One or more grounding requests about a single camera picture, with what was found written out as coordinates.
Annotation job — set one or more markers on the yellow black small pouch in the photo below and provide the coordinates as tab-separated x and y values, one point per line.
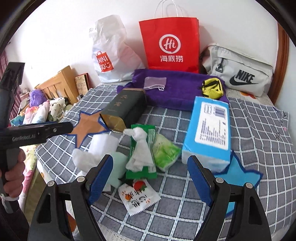
212	88

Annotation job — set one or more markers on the white tomato snack packet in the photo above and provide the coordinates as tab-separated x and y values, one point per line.
138	197

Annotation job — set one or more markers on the dark green tea tin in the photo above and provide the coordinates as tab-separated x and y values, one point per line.
125	109

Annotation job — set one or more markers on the floral clothing pile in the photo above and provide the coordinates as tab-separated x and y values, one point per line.
48	111

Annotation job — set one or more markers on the white foam sponge block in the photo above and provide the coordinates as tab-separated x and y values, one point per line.
102	144

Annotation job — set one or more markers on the wooden door frame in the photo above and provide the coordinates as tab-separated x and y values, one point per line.
281	64

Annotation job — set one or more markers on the white Miniso plastic bag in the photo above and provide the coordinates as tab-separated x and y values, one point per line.
114	61

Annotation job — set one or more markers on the brown star mat blue edge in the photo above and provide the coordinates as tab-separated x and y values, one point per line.
88	124

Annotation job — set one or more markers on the white tissue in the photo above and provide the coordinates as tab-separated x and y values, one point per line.
141	156

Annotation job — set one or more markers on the grey Nike waist bag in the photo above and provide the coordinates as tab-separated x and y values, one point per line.
238	70

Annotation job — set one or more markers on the green white pocket tissue pack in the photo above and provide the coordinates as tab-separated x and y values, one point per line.
165	152

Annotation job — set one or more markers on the brown framed picture card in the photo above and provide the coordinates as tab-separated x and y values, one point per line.
82	83

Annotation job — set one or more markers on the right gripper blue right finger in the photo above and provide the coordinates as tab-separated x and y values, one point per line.
202	179

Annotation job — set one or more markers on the small translucent organza pouch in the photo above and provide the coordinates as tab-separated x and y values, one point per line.
155	83

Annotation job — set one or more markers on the blue tissue pack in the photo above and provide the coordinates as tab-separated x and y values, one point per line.
208	135

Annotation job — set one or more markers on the person's left hand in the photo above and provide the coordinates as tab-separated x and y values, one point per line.
14	178

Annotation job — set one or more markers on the light blue star mat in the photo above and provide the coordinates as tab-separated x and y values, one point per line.
236	174

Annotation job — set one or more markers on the purple plush toy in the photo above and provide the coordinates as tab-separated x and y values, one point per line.
37	98

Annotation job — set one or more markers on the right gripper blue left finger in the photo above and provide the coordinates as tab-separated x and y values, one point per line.
97	178

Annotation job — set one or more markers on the red Haidilao paper bag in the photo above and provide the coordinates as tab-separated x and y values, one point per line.
171	43

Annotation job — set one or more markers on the green sachet packet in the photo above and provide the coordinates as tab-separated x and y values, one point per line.
144	174

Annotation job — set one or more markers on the grey checked bed sheet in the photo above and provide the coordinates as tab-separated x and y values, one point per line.
259	138

